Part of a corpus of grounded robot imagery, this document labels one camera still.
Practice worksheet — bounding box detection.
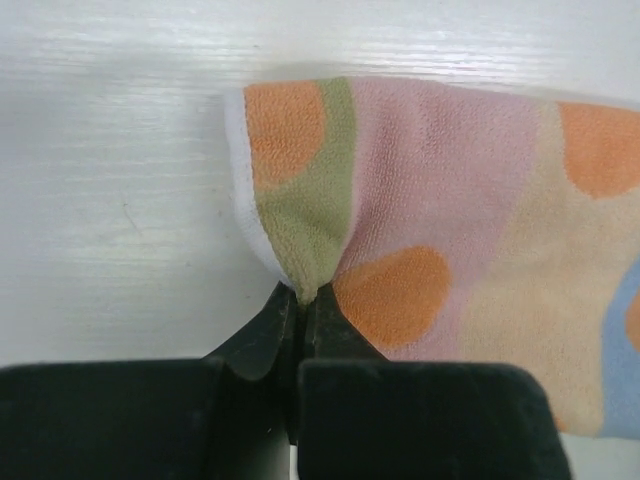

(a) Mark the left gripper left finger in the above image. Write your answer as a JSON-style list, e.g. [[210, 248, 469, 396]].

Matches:
[[1, 285, 296, 479]]

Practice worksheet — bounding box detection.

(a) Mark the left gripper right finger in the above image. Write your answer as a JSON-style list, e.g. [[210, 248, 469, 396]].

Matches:
[[297, 286, 570, 479]]

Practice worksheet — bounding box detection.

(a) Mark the orange and blue spotted towel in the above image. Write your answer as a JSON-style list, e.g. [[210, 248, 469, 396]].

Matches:
[[224, 77, 639, 439]]

